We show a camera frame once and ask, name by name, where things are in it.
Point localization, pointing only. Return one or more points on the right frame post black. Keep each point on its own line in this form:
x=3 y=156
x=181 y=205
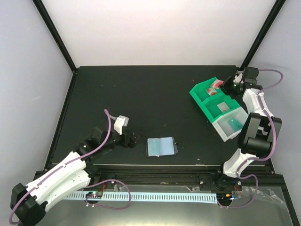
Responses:
x=263 y=32

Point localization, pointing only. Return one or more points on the green bin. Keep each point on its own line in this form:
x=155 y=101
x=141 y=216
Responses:
x=202 y=92
x=212 y=112

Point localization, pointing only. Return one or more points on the green bin middle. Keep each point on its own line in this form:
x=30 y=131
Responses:
x=212 y=112

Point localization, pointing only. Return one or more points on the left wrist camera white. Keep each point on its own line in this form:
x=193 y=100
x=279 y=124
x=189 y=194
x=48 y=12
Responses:
x=120 y=122

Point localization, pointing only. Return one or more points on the green bin far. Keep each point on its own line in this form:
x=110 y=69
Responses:
x=202 y=92

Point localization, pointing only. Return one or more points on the grey card in bin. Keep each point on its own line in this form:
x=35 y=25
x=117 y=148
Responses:
x=223 y=107

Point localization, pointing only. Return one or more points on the controller board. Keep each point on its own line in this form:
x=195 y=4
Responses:
x=228 y=196
x=94 y=195

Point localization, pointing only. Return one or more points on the teal card in bin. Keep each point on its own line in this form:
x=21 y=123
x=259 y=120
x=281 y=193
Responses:
x=235 y=124

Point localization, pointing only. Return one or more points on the black card holder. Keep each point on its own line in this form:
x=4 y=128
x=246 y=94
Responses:
x=164 y=146

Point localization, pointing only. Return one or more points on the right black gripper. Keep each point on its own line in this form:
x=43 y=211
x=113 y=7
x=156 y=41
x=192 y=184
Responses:
x=224 y=87

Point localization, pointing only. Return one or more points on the black aluminium rail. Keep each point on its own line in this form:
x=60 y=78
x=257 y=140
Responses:
x=176 y=174

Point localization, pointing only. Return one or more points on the red white card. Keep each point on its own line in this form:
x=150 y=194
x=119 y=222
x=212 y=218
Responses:
x=211 y=91

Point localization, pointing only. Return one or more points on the white translucent bin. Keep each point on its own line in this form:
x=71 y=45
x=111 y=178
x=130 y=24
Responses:
x=222 y=127

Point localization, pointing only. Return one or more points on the white slotted cable duct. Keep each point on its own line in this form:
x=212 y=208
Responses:
x=146 y=197

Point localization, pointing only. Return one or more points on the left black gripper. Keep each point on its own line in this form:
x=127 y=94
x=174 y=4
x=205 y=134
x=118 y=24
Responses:
x=126 y=144

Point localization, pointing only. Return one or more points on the left controller board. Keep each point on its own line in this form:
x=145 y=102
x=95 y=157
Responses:
x=94 y=195

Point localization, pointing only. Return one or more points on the right controller board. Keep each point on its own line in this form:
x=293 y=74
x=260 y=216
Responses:
x=228 y=196

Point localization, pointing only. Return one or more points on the left frame post black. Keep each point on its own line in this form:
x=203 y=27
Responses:
x=55 y=34

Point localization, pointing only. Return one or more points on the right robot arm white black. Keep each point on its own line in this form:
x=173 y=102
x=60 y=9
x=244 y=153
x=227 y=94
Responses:
x=257 y=139

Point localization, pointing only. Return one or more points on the frame post black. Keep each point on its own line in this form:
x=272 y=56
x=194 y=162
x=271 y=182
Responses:
x=55 y=34
x=263 y=32

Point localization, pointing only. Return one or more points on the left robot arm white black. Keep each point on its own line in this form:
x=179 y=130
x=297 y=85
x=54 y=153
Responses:
x=31 y=202

